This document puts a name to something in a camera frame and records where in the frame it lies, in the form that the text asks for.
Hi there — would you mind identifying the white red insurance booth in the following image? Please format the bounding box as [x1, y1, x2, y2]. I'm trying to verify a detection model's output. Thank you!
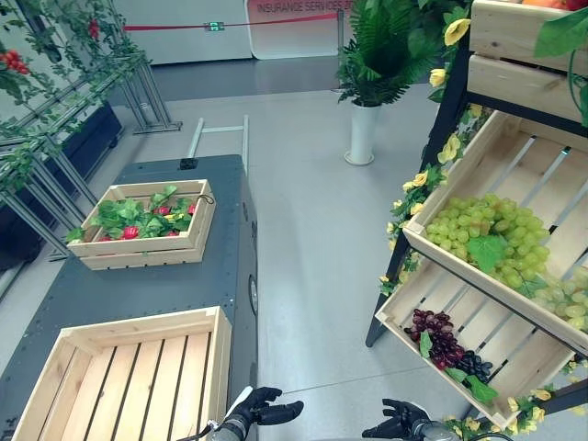
[245, 0, 355, 60]

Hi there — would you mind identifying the white metal ladder rack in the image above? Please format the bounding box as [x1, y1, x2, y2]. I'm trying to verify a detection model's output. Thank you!
[185, 115, 251, 176]

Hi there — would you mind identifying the wooden shelf crate with purple grapes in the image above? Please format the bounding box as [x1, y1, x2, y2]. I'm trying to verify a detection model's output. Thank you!
[374, 255, 577, 431]

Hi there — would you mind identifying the aluminium trellis with green vines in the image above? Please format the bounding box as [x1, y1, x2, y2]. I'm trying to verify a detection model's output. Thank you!
[0, 0, 184, 263]

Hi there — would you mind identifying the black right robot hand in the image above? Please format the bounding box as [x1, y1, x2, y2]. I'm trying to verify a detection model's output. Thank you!
[362, 398, 433, 440]

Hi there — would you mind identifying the large empty wooden crate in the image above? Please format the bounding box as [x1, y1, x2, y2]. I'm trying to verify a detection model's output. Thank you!
[11, 306, 233, 441]

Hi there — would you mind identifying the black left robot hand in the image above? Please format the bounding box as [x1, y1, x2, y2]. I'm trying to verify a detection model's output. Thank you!
[225, 386, 305, 431]

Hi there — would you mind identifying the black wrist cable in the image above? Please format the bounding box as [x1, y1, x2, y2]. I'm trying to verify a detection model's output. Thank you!
[182, 419, 218, 441]

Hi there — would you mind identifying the purple grape bunch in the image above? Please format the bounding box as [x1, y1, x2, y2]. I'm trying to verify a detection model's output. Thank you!
[403, 308, 467, 371]

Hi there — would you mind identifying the black low cabinet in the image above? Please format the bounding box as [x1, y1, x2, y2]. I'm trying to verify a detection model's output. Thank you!
[0, 100, 124, 277]

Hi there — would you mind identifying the black metal shelf frame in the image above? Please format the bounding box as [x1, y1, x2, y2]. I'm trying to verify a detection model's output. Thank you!
[365, 27, 588, 424]

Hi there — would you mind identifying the green fern plant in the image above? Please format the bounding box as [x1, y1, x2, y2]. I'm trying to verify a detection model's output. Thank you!
[336, 0, 474, 107]

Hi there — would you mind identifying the wooden shelf crate with green grapes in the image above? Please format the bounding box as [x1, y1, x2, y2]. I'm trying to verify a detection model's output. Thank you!
[402, 108, 588, 357]

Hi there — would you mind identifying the wooden shelf crate with oranges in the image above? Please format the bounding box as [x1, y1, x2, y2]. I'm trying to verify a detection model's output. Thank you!
[467, 0, 588, 126]

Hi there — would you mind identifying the large green grape bunch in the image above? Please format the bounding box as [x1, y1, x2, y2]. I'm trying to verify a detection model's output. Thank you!
[424, 192, 553, 289]

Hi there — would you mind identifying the green leafy vine bundle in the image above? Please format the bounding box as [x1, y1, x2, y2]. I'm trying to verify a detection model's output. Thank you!
[66, 185, 198, 244]

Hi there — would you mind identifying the yellow flower garland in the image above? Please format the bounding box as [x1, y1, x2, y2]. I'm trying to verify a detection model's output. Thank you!
[377, 17, 588, 437]

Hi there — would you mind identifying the large green vine leaf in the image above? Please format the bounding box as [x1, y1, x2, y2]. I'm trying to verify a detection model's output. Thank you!
[534, 6, 588, 59]

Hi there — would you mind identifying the dark grey metal cabinet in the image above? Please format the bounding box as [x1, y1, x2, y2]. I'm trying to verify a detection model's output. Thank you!
[0, 153, 260, 441]

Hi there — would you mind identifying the black grape bunch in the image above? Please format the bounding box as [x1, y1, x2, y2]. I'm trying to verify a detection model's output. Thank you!
[454, 349, 494, 383]

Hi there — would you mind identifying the small wooden crate with leaves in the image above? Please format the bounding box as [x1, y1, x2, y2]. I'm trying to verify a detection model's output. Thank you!
[66, 178, 218, 272]

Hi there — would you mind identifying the small green grape bunch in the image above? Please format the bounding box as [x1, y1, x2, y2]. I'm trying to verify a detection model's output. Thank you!
[531, 266, 588, 333]

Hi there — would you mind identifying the tall white plant vase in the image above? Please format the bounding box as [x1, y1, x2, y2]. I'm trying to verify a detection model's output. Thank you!
[344, 102, 383, 166]

